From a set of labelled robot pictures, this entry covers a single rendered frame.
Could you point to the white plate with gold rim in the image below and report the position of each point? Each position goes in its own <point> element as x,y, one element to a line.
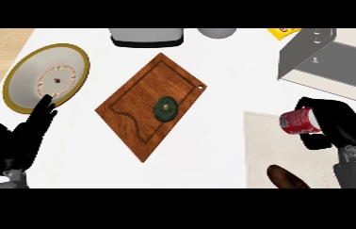
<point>46,78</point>

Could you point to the brown wooden cutting board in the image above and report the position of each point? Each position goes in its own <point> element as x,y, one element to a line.
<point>150,105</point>

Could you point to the yellow box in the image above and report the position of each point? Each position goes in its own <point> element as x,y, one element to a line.
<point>282,33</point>

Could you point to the grey round object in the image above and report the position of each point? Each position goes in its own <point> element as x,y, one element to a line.
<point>215,32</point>

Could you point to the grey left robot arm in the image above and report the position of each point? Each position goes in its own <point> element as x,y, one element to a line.
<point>12,178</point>

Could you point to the brown oval object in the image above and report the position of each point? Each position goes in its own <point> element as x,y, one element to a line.
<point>285,177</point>

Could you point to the dark green squash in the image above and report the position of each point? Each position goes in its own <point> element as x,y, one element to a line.
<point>165,108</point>

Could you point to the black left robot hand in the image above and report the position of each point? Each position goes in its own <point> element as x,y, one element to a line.
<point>28,135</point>

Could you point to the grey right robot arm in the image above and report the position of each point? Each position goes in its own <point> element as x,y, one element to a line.
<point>345,166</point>

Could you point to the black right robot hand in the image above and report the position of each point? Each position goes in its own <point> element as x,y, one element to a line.
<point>337,119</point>

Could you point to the red can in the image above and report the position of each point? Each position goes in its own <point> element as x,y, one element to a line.
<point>298,121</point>

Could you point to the grey and black appliance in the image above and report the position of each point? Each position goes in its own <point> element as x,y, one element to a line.
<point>146,37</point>

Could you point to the beige placemat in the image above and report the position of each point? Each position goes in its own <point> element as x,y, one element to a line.
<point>282,151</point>

